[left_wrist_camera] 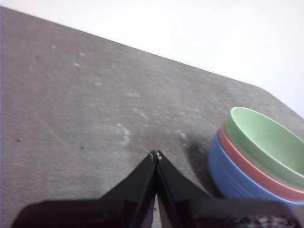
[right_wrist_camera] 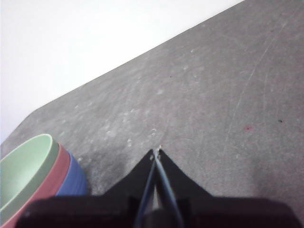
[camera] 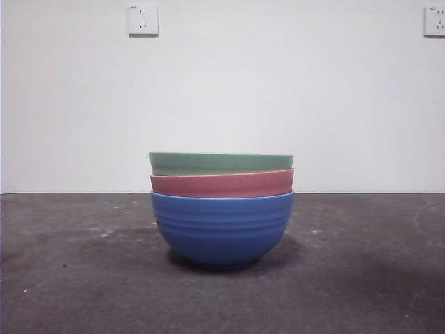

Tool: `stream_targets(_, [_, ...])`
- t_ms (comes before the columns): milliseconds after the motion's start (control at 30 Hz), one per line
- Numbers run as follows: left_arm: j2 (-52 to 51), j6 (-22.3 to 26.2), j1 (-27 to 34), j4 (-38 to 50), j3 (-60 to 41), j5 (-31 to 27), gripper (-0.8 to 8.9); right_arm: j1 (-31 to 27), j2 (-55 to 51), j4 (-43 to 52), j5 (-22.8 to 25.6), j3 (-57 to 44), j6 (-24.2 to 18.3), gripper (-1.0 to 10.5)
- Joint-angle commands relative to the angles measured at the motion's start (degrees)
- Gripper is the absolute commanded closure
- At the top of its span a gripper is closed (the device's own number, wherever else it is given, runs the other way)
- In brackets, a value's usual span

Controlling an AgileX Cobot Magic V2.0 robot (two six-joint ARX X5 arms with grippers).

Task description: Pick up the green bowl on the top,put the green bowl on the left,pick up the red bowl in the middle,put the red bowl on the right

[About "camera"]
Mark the green ribbed bowl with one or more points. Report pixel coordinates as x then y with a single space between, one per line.
222 163

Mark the red ribbed bowl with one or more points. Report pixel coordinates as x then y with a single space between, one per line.
222 186

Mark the blue ribbed bowl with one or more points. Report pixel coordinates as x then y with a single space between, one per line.
222 229

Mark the white wall socket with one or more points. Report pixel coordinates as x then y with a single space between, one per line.
435 21
143 20

